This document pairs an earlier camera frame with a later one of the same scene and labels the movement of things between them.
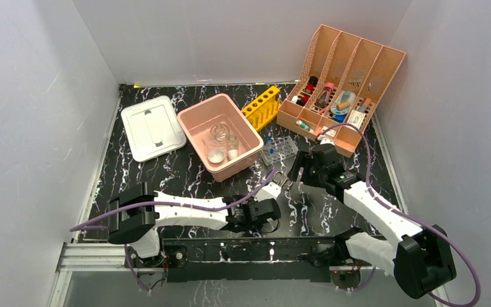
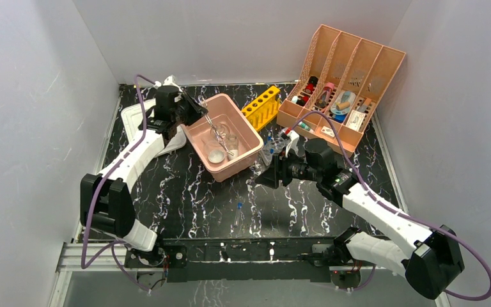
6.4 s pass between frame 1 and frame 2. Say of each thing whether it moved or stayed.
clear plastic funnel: stayed
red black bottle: stayed
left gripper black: moved
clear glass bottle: stayed
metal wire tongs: moved
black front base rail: stayed
